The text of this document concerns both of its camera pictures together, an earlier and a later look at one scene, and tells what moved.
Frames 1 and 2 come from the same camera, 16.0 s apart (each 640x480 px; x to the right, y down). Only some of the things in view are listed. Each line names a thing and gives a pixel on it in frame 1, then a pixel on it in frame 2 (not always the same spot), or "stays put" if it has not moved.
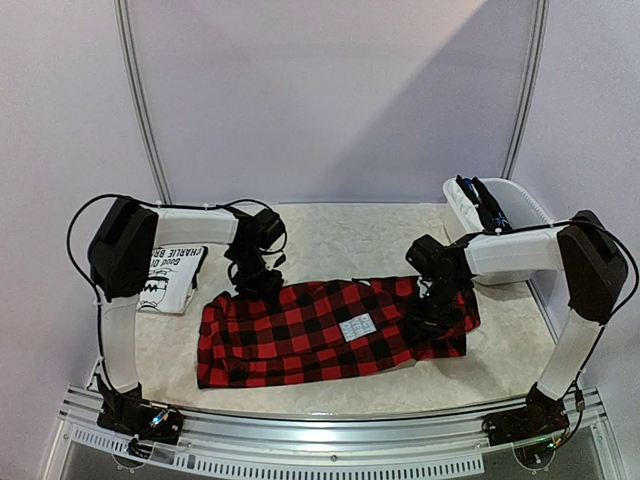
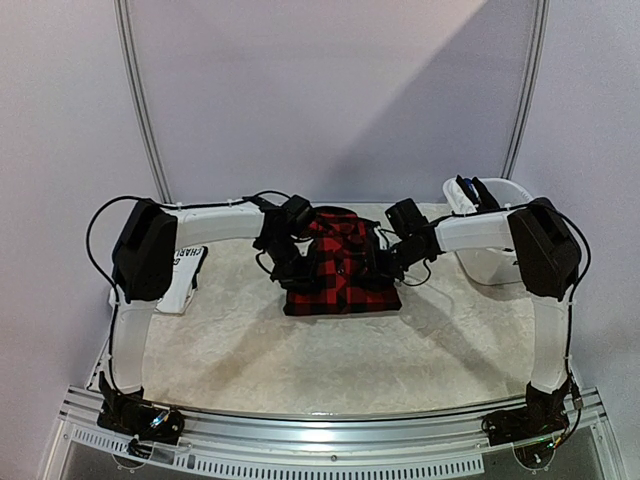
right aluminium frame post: x=541 y=11 stays put
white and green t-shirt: x=172 y=278 stays put
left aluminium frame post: x=140 y=103 stays put
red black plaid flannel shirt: x=321 y=325 → x=352 y=278
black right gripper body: x=430 y=308 → x=388 y=265
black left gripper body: x=251 y=277 → x=291 y=270
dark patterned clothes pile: x=491 y=215 stays put
